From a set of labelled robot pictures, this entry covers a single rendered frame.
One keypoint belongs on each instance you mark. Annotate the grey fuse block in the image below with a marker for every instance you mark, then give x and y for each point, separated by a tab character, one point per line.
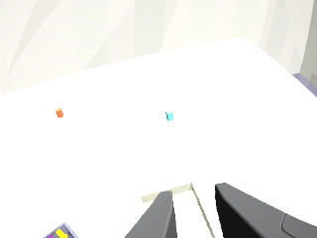
63	231

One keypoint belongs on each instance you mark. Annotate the white square tray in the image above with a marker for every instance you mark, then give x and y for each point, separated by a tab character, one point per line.
193	220

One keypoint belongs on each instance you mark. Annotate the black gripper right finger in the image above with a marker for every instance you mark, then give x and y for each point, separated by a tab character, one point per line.
243	216

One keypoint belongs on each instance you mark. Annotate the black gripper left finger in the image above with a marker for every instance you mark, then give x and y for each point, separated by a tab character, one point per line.
158	221

